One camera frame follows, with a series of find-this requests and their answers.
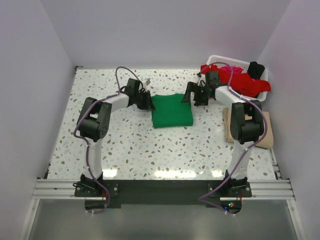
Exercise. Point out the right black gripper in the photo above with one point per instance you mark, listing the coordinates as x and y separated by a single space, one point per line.
191 87

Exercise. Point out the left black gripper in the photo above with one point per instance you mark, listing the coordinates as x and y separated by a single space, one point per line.
148 104

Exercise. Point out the green t shirt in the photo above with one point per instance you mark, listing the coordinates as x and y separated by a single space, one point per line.
171 112

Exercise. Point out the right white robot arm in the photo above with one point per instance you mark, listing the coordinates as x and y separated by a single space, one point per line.
248 126

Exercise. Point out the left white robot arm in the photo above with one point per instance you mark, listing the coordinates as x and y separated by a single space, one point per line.
93 125

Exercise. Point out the pink t shirt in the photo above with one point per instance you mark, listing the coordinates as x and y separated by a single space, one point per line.
231 70

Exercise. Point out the white plastic laundry basket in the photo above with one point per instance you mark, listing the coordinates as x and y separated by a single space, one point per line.
237 63

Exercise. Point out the red t shirt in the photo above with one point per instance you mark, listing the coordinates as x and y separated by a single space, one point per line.
241 82

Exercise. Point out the black t shirt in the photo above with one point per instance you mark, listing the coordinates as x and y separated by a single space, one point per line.
255 70

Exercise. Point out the folded beige t shirt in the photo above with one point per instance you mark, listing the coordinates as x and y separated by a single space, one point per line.
266 143

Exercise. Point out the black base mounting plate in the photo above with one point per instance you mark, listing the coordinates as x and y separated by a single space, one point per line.
169 192

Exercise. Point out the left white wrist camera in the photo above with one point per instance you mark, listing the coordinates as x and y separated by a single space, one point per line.
146 83

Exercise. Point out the aluminium frame rail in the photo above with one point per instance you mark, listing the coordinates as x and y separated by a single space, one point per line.
260 189

